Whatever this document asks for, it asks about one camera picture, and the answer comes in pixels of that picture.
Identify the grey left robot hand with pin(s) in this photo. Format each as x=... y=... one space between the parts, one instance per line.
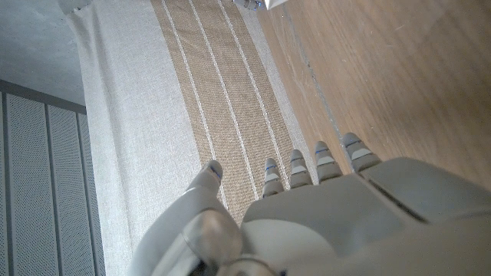
x=326 y=230

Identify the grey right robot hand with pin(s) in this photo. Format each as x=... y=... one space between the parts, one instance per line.
x=249 y=4

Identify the small white box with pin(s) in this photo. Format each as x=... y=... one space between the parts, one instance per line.
x=275 y=3

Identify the beige striped backdrop cloth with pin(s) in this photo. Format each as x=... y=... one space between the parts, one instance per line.
x=153 y=96

